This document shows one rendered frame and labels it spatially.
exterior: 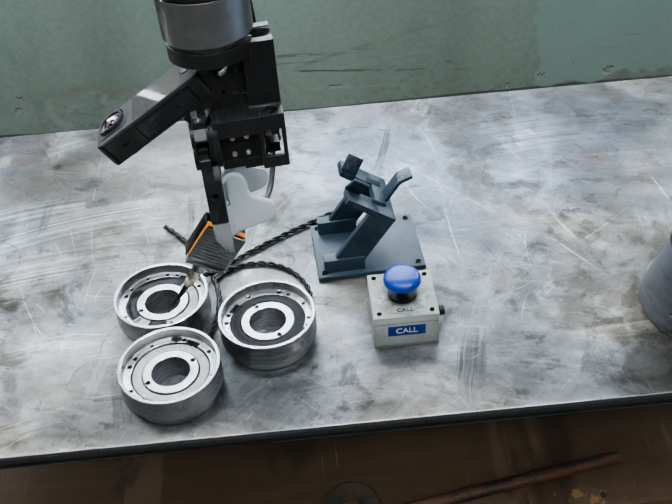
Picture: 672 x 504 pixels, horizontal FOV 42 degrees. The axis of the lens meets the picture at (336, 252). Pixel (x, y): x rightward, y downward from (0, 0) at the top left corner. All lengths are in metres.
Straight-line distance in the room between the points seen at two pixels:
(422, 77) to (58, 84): 1.06
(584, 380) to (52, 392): 0.56
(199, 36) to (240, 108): 0.09
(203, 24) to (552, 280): 0.53
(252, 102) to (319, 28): 1.80
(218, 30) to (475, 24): 1.95
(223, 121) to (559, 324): 0.45
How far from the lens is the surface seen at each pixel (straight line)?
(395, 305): 0.93
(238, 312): 0.96
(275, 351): 0.91
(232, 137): 0.75
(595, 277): 1.05
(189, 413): 0.89
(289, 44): 2.57
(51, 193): 1.26
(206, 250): 0.84
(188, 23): 0.70
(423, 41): 2.60
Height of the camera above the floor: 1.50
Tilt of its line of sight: 41 degrees down
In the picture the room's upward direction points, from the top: 5 degrees counter-clockwise
